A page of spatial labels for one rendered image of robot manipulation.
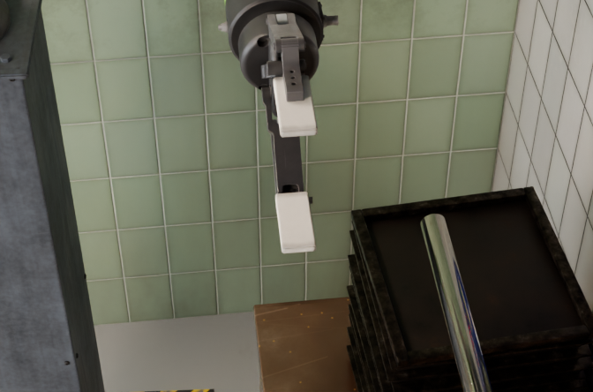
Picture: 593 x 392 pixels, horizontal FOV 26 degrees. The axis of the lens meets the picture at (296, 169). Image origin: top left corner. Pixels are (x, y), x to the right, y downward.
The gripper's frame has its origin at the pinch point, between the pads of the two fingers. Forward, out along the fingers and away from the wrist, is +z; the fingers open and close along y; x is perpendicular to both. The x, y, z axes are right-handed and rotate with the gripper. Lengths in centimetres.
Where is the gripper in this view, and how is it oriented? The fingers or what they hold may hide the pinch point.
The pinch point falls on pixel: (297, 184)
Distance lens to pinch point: 108.6
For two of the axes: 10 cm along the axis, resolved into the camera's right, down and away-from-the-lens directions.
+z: 1.0, 6.8, -7.3
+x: -10.0, 0.7, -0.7
